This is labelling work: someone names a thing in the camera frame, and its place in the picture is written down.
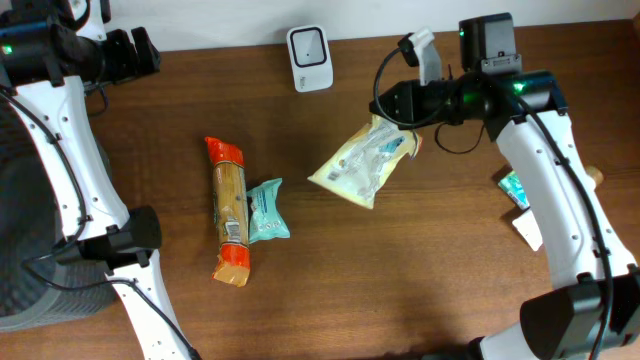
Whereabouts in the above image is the cream snack bag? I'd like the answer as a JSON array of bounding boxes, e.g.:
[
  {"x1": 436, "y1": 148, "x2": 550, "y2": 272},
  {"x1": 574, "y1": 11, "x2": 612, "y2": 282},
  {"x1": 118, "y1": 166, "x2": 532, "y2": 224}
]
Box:
[{"x1": 308, "y1": 115, "x2": 422, "y2": 209}]

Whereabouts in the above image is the small teal tissue pack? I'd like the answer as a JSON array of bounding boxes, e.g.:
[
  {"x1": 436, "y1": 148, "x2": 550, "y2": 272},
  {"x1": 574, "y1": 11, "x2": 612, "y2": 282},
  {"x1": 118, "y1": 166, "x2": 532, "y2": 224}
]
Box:
[{"x1": 498, "y1": 171, "x2": 530, "y2": 210}]

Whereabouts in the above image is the white bottle with wooden cap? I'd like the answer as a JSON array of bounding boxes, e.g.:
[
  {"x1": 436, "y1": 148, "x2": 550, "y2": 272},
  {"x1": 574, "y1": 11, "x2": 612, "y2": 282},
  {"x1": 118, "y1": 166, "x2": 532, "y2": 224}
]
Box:
[{"x1": 512, "y1": 165, "x2": 604, "y2": 252}]

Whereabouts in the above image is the teal wipes pouch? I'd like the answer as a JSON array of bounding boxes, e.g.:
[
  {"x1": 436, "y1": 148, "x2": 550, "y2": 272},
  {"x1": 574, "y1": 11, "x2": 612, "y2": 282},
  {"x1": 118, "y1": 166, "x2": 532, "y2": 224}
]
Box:
[{"x1": 247, "y1": 178, "x2": 291, "y2": 244}]

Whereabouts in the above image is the orange spaghetti packet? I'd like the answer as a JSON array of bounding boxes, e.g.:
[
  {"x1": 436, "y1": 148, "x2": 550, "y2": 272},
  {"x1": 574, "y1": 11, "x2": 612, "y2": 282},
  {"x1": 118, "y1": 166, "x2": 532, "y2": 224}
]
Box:
[{"x1": 205, "y1": 137, "x2": 251, "y2": 287}]

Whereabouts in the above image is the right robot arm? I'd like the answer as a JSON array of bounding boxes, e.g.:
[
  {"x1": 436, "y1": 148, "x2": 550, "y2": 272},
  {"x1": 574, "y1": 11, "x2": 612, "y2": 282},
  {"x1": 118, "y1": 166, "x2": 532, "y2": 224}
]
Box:
[{"x1": 369, "y1": 13, "x2": 639, "y2": 360}]

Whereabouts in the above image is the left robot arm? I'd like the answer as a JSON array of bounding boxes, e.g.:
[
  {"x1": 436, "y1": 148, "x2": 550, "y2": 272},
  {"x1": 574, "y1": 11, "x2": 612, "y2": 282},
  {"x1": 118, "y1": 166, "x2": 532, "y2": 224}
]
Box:
[{"x1": 1, "y1": 1, "x2": 198, "y2": 359}]

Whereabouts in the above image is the white barcode scanner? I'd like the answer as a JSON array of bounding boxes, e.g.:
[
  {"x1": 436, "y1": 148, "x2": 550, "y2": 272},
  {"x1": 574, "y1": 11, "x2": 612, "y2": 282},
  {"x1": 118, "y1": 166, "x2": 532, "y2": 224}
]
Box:
[{"x1": 286, "y1": 25, "x2": 334, "y2": 93}]

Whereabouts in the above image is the grey plastic mesh basket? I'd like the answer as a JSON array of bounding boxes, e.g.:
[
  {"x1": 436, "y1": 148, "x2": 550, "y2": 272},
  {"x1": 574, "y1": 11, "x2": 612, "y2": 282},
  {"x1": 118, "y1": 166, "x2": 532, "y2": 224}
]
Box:
[{"x1": 1, "y1": 101, "x2": 117, "y2": 333}]

